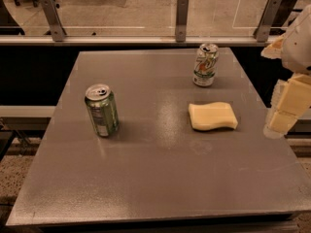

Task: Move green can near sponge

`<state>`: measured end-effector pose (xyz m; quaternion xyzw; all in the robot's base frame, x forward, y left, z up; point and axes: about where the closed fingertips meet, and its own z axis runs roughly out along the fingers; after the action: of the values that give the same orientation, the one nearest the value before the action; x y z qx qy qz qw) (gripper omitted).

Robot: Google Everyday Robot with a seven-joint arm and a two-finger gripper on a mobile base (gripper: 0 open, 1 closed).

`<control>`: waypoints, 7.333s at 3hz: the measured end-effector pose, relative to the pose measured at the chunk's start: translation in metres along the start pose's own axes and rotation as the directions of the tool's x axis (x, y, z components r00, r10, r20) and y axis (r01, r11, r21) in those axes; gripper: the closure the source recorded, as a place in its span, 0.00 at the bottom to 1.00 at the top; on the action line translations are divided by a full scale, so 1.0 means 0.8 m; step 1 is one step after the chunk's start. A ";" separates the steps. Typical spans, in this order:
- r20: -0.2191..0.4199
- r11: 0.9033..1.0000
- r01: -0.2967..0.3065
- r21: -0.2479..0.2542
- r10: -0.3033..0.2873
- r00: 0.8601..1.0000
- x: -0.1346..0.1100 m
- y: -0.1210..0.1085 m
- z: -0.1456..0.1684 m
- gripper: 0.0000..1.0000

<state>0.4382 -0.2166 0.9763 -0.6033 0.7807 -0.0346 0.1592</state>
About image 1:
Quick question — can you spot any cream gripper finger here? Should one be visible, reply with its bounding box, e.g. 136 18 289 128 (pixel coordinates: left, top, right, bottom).
263 74 311 139
260 35 284 59

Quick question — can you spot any green soda can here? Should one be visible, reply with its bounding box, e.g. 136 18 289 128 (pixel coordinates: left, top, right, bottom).
85 83 119 137

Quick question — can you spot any white 7up soda can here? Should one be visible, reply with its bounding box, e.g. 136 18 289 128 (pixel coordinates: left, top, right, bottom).
192 43 219 87

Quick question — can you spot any yellow sponge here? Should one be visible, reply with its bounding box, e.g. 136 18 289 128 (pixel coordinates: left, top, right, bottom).
189 102 238 131

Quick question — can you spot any grey table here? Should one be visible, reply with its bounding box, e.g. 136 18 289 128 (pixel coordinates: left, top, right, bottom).
8 49 311 231

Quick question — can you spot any metal railing beam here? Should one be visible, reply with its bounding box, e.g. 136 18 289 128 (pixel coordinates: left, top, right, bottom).
0 35 277 48

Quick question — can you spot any middle metal railing bracket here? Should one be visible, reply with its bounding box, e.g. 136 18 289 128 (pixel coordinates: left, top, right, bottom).
175 0 189 42

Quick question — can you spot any left metal railing bracket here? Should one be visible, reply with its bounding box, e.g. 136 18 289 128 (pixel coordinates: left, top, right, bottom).
39 0 66 42

